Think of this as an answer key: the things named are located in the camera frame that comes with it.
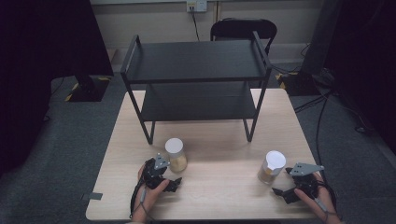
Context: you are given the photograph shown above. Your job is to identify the left hand-held gripper cable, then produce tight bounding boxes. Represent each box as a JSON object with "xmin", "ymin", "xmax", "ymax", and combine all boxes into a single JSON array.
[{"xmin": 129, "ymin": 175, "xmax": 151, "ymax": 222}]

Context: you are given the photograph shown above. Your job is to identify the dark curtain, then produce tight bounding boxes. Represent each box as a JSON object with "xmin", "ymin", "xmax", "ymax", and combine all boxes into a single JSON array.
[
  {"xmin": 325, "ymin": 0, "xmax": 396, "ymax": 153},
  {"xmin": 0, "ymin": 0, "xmax": 115, "ymax": 176}
]

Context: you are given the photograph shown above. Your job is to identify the grey tape piece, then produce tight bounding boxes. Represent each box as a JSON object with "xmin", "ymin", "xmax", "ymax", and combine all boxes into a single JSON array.
[{"xmin": 81, "ymin": 191, "xmax": 104, "ymax": 202}]

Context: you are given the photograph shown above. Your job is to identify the black stand with taped base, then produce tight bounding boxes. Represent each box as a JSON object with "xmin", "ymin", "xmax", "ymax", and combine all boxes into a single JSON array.
[{"xmin": 64, "ymin": 74, "xmax": 112, "ymax": 104}]

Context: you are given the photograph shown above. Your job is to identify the right hand-held gripper cable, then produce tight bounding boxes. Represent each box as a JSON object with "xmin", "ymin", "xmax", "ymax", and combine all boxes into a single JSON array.
[{"xmin": 312, "ymin": 181, "xmax": 340, "ymax": 222}]

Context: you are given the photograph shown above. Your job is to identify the glass jar with spouted white lid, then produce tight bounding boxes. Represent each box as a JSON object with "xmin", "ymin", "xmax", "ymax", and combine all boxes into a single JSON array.
[{"xmin": 257, "ymin": 150, "xmax": 287, "ymax": 186}]

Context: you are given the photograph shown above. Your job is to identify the black folding chair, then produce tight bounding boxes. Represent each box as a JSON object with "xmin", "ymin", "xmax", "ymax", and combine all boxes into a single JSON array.
[{"xmin": 209, "ymin": 18, "xmax": 278, "ymax": 56}]

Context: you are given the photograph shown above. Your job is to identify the person's left hand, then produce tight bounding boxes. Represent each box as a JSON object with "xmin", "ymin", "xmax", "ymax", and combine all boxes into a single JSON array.
[{"xmin": 131, "ymin": 164, "xmax": 171, "ymax": 223}]

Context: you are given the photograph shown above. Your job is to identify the black socket cable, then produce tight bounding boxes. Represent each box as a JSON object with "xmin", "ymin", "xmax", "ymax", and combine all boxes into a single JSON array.
[{"xmin": 190, "ymin": 6, "xmax": 201, "ymax": 42}]

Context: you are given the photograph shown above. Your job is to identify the black two-tier metal shelf rack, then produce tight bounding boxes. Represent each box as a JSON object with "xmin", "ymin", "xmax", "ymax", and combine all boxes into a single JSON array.
[{"xmin": 120, "ymin": 30, "xmax": 273, "ymax": 146}]

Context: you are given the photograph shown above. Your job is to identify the white wall socket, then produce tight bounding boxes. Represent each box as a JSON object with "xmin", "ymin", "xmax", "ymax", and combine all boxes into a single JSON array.
[{"xmin": 186, "ymin": 0, "xmax": 208, "ymax": 13}]

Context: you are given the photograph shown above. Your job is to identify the hand-held gripper cable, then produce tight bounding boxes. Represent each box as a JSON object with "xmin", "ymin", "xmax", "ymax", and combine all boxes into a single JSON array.
[
  {"xmin": 312, "ymin": 181, "xmax": 340, "ymax": 222},
  {"xmin": 129, "ymin": 175, "xmax": 151, "ymax": 222}
]

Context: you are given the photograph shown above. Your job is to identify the black floor cables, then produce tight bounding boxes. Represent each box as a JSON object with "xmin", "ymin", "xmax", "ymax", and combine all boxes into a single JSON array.
[{"xmin": 293, "ymin": 43, "xmax": 372, "ymax": 162}]

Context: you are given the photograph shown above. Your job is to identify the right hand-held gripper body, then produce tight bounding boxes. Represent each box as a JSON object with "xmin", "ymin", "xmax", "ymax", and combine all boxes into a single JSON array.
[{"xmin": 289, "ymin": 161, "xmax": 325, "ymax": 201}]

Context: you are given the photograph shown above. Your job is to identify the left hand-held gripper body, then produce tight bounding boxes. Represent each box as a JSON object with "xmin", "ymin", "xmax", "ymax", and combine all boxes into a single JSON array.
[{"xmin": 142, "ymin": 152, "xmax": 171, "ymax": 190}]

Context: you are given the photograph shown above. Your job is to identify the person's right hand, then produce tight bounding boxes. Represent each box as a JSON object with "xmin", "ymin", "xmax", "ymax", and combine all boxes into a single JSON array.
[{"xmin": 293, "ymin": 172, "xmax": 343, "ymax": 224}]

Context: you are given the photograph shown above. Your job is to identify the dark stand with square base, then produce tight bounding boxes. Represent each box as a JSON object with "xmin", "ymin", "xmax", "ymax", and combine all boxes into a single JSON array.
[{"xmin": 278, "ymin": 0, "xmax": 345, "ymax": 97}]

